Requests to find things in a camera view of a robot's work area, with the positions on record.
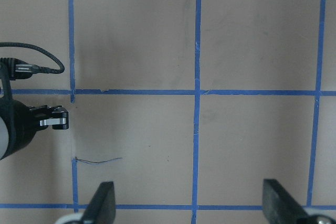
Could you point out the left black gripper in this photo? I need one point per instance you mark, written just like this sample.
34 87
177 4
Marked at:
22 122

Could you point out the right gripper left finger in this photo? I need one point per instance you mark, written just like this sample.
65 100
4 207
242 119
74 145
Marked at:
101 208

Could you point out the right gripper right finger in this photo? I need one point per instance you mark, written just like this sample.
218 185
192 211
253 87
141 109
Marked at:
280 207

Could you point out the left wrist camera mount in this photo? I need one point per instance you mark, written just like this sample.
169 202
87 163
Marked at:
19 69

